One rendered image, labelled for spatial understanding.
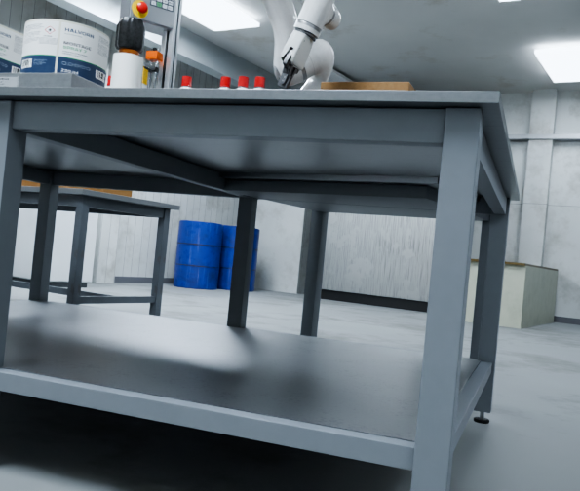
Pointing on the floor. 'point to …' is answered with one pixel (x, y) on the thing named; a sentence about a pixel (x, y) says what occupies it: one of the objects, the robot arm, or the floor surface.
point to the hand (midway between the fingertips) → (285, 81)
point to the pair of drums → (208, 255)
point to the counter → (521, 294)
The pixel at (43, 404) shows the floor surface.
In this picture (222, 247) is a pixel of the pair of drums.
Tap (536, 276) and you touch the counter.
